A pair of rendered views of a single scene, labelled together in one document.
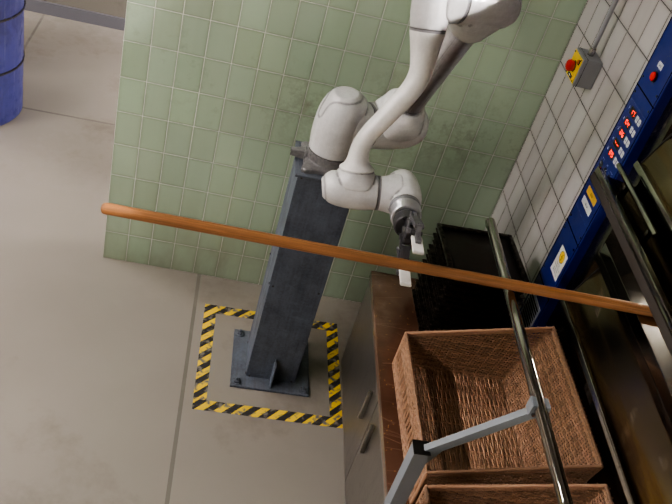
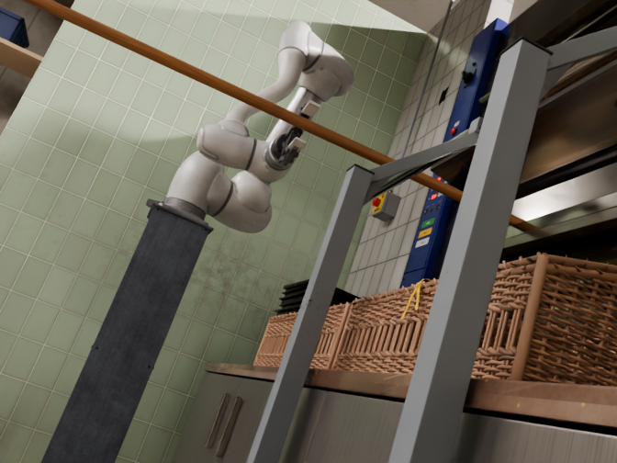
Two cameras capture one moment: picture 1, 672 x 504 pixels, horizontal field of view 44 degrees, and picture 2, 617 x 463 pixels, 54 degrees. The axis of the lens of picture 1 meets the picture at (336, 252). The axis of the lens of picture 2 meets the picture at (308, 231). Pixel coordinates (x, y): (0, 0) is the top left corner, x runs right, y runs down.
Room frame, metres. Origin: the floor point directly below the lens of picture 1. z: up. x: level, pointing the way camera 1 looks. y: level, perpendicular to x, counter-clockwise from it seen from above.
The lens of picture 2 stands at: (0.33, -0.25, 0.48)
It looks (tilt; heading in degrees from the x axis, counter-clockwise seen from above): 17 degrees up; 358
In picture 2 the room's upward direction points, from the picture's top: 20 degrees clockwise
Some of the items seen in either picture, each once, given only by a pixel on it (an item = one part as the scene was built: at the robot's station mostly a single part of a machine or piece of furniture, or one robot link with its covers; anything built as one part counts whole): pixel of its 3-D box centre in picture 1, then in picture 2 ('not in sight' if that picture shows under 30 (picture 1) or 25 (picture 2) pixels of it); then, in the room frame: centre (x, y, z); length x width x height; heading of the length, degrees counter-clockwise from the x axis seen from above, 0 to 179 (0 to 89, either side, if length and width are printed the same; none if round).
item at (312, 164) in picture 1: (323, 154); (177, 212); (2.42, 0.14, 1.03); 0.22 x 0.18 x 0.06; 103
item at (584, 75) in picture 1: (583, 68); (386, 206); (2.76, -0.61, 1.46); 0.10 x 0.07 x 0.10; 12
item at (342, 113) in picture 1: (341, 120); (199, 182); (2.43, 0.11, 1.17); 0.18 x 0.16 x 0.22; 121
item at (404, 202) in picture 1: (405, 213); (282, 152); (1.98, -0.16, 1.19); 0.09 x 0.06 x 0.09; 101
